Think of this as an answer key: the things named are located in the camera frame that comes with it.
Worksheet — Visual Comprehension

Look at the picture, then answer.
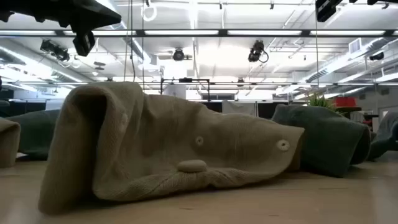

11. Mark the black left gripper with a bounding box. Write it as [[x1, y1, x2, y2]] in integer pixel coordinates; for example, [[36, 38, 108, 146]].
[[18, 0, 122, 32]]

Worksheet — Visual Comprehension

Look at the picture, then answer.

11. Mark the large beige knit hat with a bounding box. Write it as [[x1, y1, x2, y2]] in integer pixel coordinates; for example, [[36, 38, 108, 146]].
[[37, 81, 305, 215]]

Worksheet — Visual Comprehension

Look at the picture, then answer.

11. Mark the grey-green knit hat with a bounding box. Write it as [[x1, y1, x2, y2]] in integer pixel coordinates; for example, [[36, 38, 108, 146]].
[[366, 111, 398, 162]]

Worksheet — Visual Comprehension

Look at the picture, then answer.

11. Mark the white hanging cloth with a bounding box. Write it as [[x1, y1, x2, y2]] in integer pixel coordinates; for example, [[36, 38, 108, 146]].
[[221, 100, 257, 118]]

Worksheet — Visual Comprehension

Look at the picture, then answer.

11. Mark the green potted plant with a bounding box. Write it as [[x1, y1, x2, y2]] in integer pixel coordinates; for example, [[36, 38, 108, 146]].
[[306, 92, 336, 111]]

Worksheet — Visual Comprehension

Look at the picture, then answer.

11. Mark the red box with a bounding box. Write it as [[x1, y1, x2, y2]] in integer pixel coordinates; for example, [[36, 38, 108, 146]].
[[335, 96, 357, 108]]

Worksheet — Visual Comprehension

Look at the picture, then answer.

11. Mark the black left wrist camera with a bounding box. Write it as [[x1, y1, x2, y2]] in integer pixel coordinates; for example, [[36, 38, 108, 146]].
[[72, 30, 96, 57]]

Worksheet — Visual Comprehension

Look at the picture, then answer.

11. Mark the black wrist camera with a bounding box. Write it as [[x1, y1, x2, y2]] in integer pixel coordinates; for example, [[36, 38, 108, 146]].
[[315, 0, 343, 23], [72, 30, 96, 57]]

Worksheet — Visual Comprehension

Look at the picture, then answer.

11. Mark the black ceiling camera on bracket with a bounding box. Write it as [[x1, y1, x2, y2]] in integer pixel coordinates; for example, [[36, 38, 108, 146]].
[[39, 39, 71, 62]]

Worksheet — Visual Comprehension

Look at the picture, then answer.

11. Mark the hanging black cable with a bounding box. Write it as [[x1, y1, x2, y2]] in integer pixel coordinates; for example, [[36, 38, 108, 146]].
[[123, 0, 146, 84]]

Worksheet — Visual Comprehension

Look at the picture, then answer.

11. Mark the round black ceiling camera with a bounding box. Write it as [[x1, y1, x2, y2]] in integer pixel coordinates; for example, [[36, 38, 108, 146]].
[[172, 48, 187, 62]]

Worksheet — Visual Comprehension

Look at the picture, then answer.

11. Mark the horizontal light bar frame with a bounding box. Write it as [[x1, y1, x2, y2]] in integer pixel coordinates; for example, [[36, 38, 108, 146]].
[[0, 29, 398, 39]]

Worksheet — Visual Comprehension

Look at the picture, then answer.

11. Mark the black ceiling camera with cable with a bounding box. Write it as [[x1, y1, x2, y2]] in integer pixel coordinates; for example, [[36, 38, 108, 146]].
[[248, 40, 269, 63]]

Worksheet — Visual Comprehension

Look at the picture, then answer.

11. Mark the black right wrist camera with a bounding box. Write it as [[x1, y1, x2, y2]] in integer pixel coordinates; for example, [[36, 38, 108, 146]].
[[315, 0, 343, 23]]

